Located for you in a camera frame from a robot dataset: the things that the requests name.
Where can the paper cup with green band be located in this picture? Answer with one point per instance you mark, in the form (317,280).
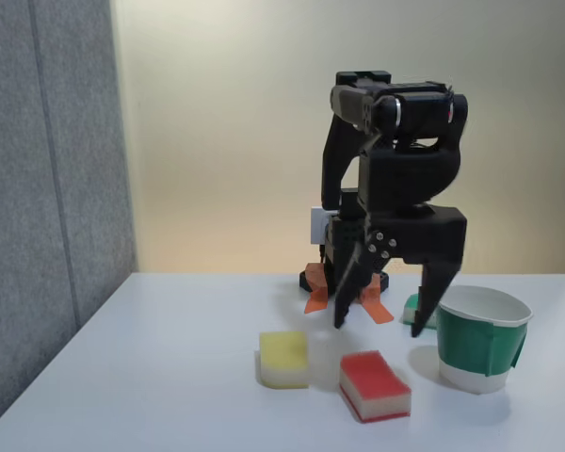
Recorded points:
(471,348)

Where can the grey felt partition panel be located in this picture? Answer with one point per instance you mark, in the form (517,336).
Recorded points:
(52,212)

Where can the green sponge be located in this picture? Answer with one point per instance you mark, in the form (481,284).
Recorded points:
(410,311)

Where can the red sponge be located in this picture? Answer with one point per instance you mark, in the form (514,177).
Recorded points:
(374,383)

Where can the orange tape strip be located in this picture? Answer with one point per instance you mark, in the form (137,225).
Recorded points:
(316,301)
(376,308)

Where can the black oval camera box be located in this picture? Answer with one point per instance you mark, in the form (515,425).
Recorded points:
(353,106)

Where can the yellow sponge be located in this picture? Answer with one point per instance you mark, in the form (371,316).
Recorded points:
(282,358)

